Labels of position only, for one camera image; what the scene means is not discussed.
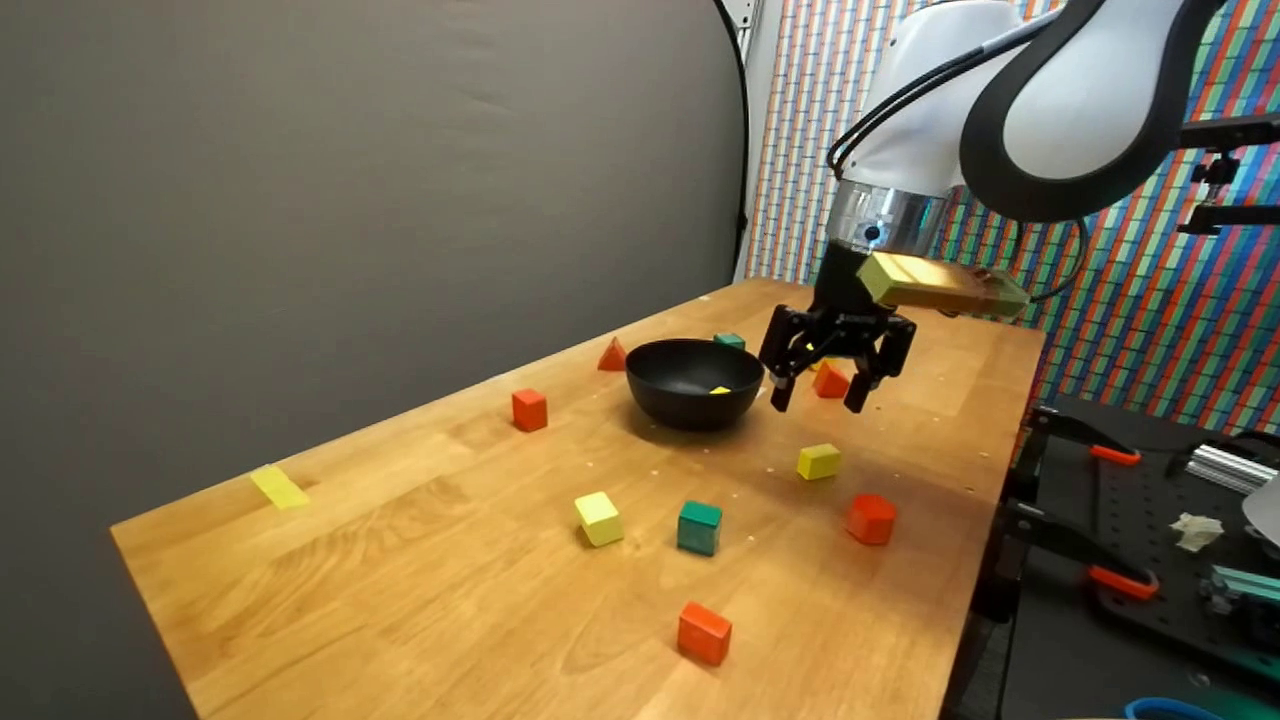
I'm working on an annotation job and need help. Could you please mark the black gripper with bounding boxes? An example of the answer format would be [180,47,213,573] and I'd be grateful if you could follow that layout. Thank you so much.
[759,238,914,411]

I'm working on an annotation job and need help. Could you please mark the yellow cube block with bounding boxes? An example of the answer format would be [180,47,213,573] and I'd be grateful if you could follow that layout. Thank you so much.
[794,445,838,484]

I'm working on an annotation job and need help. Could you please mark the teal green block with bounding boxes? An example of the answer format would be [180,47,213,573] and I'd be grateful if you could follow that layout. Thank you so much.
[710,331,749,351]

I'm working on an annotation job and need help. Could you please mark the dark red block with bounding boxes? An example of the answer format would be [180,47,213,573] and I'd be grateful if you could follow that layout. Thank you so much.
[842,493,897,546]

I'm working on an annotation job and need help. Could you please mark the small teal block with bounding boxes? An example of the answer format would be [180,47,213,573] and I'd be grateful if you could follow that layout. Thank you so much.
[677,501,723,554]

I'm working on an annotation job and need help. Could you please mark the small red wedge block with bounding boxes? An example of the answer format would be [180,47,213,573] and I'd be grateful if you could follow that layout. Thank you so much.
[595,339,626,371]

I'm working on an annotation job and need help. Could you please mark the large yellow block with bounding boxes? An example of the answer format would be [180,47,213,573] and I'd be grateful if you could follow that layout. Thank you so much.
[575,493,623,546]

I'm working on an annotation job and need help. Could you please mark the small orange block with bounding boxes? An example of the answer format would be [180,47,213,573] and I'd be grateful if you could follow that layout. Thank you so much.
[677,605,730,669]

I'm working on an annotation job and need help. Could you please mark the red hexagonal block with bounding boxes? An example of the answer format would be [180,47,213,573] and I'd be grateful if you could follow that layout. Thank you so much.
[512,388,548,430]

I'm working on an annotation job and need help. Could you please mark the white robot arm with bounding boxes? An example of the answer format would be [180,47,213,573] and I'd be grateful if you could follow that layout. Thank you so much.
[759,0,1224,411]

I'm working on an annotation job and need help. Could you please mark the black bowl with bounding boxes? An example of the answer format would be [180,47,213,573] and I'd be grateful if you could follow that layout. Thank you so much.
[626,339,764,430]

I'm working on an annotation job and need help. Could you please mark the black pegboard tool tray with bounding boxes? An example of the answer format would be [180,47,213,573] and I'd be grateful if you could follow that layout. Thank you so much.
[1014,405,1280,693]

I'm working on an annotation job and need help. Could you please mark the yellow tape strip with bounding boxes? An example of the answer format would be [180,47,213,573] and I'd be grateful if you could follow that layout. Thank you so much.
[246,464,309,510]

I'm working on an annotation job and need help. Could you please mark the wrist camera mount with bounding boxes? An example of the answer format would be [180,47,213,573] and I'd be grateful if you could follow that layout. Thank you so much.
[856,250,1028,317]

